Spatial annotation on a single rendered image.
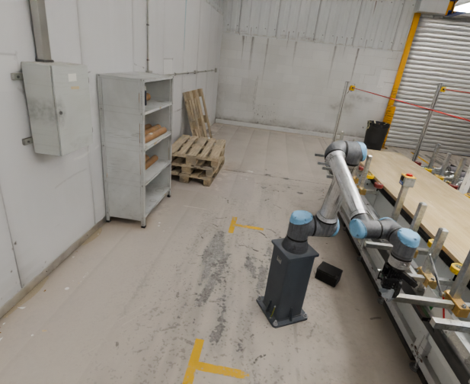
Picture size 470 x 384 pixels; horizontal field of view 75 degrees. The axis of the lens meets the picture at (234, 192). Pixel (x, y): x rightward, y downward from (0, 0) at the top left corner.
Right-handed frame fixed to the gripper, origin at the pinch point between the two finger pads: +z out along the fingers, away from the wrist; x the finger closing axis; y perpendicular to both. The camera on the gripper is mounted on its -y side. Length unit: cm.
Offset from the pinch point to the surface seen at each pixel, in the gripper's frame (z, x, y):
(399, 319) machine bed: 67, -62, -52
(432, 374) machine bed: 66, -17, -53
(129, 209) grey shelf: 63, -167, 196
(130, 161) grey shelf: 7, -166, 194
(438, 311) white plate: 7.6, -5.6, -29.2
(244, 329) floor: 83, -47, 63
